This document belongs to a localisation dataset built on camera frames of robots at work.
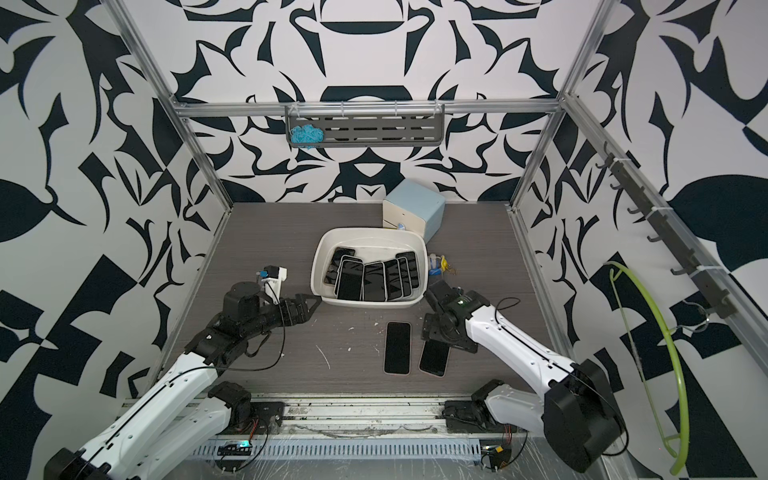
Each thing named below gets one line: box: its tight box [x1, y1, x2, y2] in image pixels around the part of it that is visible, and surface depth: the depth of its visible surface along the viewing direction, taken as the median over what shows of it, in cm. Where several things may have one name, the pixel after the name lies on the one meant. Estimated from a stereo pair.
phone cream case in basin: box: [334, 254, 364, 301], surface depth 96 cm
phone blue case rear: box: [395, 251, 419, 289], surface depth 103 cm
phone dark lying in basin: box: [324, 246, 355, 286], surface depth 103 cm
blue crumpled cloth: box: [290, 124, 325, 150], surface depth 93 cm
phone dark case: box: [383, 321, 412, 375], surface depth 85 cm
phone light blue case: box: [397, 256, 412, 297], surface depth 98 cm
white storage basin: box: [310, 227, 429, 309], surface depth 102 cm
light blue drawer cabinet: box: [383, 179, 446, 243], surface depth 102 cm
